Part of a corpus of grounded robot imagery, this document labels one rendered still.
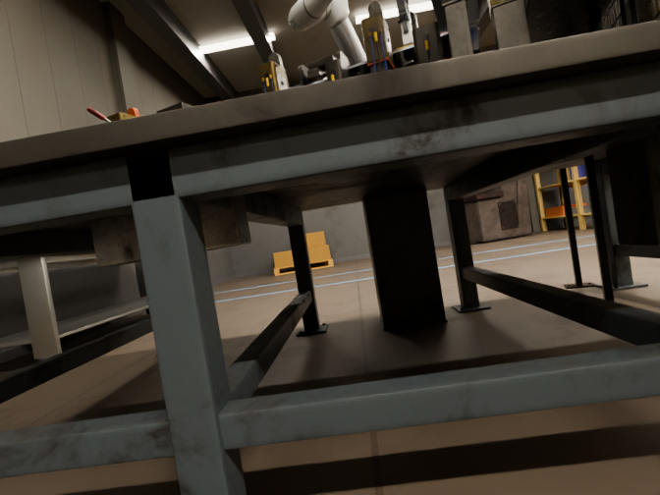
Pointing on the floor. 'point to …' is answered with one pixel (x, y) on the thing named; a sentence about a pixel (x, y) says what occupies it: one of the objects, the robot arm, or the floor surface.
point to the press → (499, 213)
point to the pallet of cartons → (318, 252)
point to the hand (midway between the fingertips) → (407, 34)
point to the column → (404, 258)
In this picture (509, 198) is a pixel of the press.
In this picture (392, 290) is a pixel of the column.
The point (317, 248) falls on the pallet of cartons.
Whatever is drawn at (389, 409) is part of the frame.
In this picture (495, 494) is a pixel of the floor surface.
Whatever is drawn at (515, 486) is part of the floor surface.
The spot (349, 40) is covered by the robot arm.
